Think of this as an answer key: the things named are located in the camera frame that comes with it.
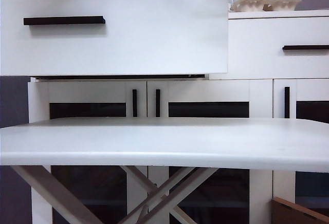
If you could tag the white glass cabinet door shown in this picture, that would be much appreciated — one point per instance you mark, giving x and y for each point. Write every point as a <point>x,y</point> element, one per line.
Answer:
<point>205,90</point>
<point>87,91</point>
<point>311,90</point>

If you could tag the thick beige table leg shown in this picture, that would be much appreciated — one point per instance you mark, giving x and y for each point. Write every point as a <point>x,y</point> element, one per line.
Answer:
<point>51,193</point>

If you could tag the brown cardboard box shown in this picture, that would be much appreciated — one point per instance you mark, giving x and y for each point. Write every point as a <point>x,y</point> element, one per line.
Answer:
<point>288,213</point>

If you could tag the white drawer front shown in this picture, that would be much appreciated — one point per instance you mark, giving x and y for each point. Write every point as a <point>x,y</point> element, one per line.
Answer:
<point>257,62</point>
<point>154,41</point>

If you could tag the white sideboard cabinet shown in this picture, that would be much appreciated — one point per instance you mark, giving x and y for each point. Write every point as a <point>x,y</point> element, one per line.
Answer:
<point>38,100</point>

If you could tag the white crossed table leg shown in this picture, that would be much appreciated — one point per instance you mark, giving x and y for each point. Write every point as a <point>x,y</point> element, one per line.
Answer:
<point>180,183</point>
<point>138,176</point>

